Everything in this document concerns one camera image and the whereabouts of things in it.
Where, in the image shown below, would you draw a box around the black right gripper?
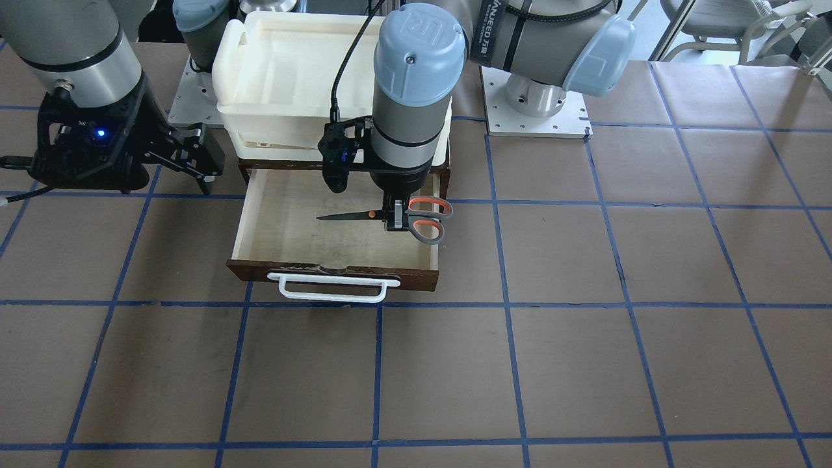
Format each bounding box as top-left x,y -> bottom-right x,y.
26,78 -> 226,196

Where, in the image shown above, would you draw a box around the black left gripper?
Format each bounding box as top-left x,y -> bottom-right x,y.
370,166 -> 431,232

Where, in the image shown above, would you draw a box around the orange grey handled scissors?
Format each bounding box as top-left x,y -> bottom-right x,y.
317,196 -> 454,245

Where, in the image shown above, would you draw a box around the wooden drawer with white handle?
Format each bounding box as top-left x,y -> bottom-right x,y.
227,169 -> 439,291

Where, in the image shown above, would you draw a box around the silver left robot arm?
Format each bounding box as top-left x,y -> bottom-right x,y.
370,1 -> 636,231

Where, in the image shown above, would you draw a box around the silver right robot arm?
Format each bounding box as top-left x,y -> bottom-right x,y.
1,1 -> 226,195

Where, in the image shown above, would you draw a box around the dark wooden drawer cabinet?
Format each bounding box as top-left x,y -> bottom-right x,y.
238,141 -> 451,198

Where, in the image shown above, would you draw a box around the white plastic tray bin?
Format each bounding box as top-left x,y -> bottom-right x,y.
212,3 -> 466,168

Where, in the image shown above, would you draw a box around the grey chair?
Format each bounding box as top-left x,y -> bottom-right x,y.
650,1 -> 820,64

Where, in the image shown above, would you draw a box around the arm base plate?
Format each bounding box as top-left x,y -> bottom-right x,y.
480,66 -> 592,138
168,57 -> 223,128

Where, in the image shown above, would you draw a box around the black braided cable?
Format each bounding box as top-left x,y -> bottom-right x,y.
330,0 -> 387,124

